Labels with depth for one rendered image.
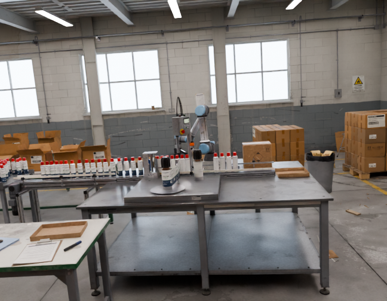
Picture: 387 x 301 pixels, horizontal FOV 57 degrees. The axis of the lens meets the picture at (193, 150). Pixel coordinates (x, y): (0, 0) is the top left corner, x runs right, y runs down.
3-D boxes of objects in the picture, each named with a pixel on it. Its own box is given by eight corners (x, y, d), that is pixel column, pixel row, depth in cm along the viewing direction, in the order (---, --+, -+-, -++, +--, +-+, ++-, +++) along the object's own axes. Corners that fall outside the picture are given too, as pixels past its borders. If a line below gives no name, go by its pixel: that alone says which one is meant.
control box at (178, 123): (172, 135, 376) (171, 117, 372) (183, 133, 388) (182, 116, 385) (180, 135, 369) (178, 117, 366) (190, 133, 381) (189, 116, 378)
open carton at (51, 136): (34, 151, 699) (31, 132, 693) (45, 148, 742) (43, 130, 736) (55, 150, 695) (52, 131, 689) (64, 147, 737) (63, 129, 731)
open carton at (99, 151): (80, 170, 486) (76, 143, 480) (88, 163, 536) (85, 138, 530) (108, 168, 488) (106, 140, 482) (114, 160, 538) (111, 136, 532)
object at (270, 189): (76, 209, 303) (75, 207, 303) (126, 170, 451) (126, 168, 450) (333, 200, 280) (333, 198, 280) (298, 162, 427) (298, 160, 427)
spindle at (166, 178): (161, 190, 314) (159, 157, 310) (163, 187, 323) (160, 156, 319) (171, 189, 313) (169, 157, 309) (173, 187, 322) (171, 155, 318)
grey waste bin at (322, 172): (311, 196, 560) (310, 157, 550) (303, 188, 602) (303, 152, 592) (338, 194, 558) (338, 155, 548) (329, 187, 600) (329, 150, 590)
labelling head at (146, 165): (144, 178, 366) (141, 154, 361) (147, 175, 378) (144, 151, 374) (157, 178, 364) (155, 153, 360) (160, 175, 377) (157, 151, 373)
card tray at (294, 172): (278, 177, 354) (278, 174, 354) (275, 171, 380) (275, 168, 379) (309, 176, 351) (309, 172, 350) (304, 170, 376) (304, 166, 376)
